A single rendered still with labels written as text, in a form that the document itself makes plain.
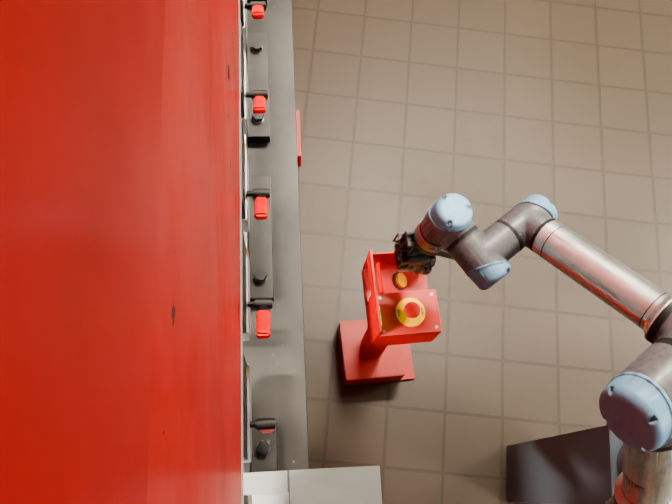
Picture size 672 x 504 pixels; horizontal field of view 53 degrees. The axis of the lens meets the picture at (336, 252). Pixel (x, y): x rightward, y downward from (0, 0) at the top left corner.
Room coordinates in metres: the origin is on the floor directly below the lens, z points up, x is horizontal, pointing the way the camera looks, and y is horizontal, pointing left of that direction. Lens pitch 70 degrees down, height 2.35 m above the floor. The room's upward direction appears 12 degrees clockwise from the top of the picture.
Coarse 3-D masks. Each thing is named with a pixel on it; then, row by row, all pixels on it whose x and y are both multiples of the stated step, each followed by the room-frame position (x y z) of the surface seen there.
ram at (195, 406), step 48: (192, 0) 0.31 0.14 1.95; (192, 48) 0.27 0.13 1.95; (192, 96) 0.24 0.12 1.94; (240, 96) 0.60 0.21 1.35; (192, 144) 0.20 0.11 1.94; (192, 192) 0.17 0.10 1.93; (192, 240) 0.14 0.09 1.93; (192, 288) 0.11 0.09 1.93; (192, 336) 0.08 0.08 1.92; (240, 336) 0.19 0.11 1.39; (192, 384) 0.05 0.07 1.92; (240, 384) 0.12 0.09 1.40; (192, 432) 0.02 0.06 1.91; (240, 432) 0.06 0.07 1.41; (192, 480) 0.00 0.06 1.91; (240, 480) 0.00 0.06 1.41
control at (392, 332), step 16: (368, 256) 0.56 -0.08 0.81; (384, 256) 0.58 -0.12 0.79; (368, 272) 0.53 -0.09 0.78; (384, 272) 0.56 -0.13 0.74; (400, 272) 0.58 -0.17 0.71; (368, 288) 0.52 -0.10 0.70; (384, 288) 0.51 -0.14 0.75; (416, 288) 0.55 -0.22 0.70; (368, 304) 0.47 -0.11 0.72; (384, 304) 0.46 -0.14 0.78; (432, 304) 0.49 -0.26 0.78; (368, 320) 0.44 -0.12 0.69; (384, 320) 0.43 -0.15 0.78; (432, 320) 0.45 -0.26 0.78; (384, 336) 0.39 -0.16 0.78; (400, 336) 0.40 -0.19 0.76; (416, 336) 0.41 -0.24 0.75; (432, 336) 0.43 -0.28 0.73
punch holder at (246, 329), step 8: (248, 256) 0.37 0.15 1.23; (248, 264) 0.35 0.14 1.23; (248, 272) 0.33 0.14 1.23; (248, 280) 0.32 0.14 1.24; (248, 288) 0.31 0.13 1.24; (248, 296) 0.29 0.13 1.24; (248, 312) 0.26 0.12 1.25; (248, 320) 0.25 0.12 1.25; (248, 328) 0.24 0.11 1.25; (248, 336) 0.23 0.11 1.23
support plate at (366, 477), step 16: (256, 480) 0.01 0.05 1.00; (272, 480) 0.02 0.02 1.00; (304, 480) 0.03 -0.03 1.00; (320, 480) 0.03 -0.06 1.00; (336, 480) 0.04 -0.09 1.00; (352, 480) 0.05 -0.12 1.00; (368, 480) 0.05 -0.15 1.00; (304, 496) 0.00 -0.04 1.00; (320, 496) 0.01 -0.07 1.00; (336, 496) 0.01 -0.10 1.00; (352, 496) 0.02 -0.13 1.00; (368, 496) 0.02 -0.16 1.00
